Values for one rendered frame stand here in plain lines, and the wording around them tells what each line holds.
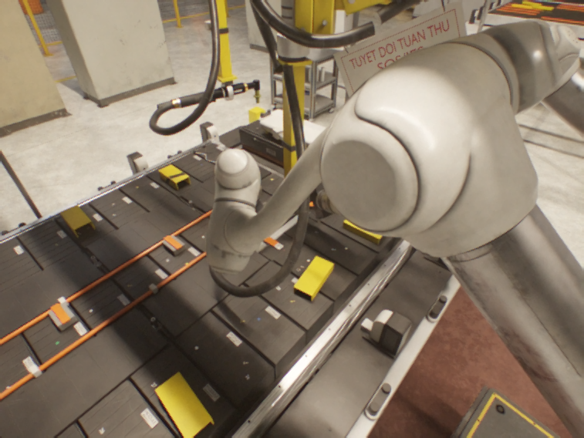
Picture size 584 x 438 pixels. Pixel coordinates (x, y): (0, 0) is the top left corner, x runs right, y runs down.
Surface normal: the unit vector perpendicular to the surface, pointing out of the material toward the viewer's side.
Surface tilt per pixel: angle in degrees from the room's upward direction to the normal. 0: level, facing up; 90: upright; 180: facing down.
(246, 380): 0
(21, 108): 90
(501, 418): 0
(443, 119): 35
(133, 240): 0
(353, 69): 90
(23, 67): 90
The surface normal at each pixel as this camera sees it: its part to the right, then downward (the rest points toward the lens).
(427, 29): -0.23, 0.64
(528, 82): -0.44, 0.67
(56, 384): 0.00, -0.76
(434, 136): 0.15, -0.11
